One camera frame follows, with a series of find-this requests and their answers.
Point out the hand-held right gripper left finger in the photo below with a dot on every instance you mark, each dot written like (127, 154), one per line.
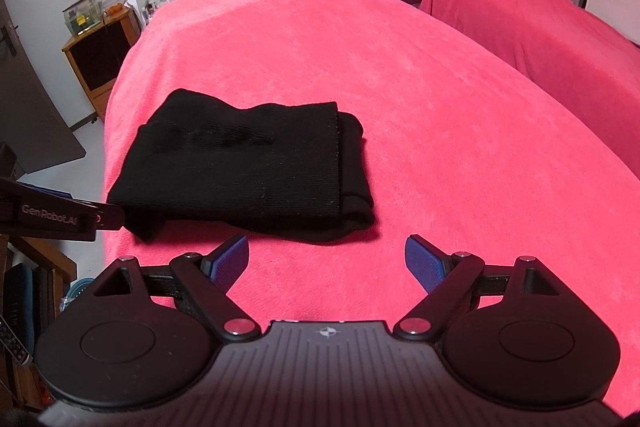
(232, 257)

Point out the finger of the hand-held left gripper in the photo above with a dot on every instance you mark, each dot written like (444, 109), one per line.
(50, 193)

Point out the clear plastic box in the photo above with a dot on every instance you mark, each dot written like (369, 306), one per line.
(82, 17)

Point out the wooden rack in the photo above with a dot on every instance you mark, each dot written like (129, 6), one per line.
(45, 257)

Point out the wooden cabinet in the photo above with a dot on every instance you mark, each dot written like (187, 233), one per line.
(100, 52)

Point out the black pants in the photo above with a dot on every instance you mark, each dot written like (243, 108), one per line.
(240, 157)

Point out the teal plastic basin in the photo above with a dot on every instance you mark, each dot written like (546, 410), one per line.
(77, 294)

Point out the clear plastic container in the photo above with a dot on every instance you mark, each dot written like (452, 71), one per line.
(116, 3)

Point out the perforated metal strip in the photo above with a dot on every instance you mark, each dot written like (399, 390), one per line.
(15, 342)

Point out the far bed with pink cover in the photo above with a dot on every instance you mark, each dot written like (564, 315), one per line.
(525, 17)

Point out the dark grey door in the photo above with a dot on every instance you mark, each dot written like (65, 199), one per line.
(30, 107)

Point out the pink fleece bed blanket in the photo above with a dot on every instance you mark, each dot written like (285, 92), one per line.
(400, 132)

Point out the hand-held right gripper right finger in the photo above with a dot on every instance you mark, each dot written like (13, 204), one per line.
(422, 264)

